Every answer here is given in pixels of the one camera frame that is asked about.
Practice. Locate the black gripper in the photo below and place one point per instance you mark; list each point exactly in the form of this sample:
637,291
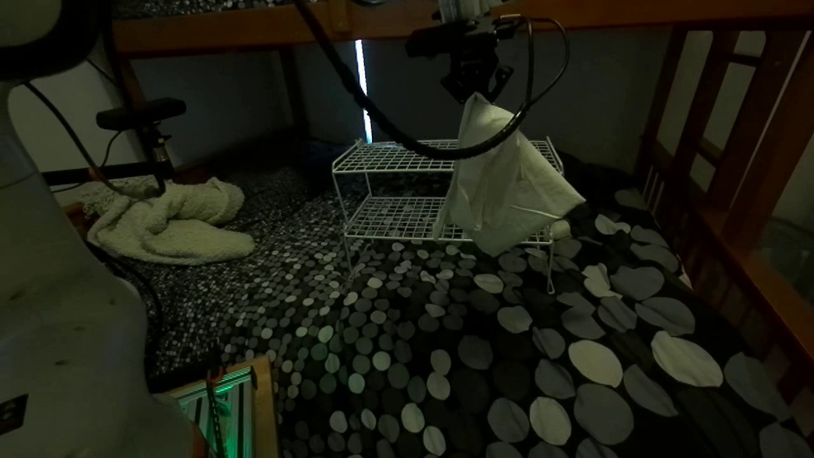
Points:
475,63

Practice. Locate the white bedsheet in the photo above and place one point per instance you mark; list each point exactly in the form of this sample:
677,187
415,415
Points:
511,195

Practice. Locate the bright light strip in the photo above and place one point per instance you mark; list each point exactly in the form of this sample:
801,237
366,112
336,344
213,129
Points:
366,86

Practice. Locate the black duvet with grey spots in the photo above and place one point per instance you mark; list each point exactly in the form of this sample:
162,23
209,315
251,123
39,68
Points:
511,340

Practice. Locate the cream fluffy towel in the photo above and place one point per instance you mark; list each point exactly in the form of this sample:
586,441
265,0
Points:
170,226

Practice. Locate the brown wooden bunk bed frame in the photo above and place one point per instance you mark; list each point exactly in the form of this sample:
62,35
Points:
764,170

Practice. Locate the black stereo camera on mount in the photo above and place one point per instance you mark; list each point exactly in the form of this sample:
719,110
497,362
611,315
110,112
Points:
140,112

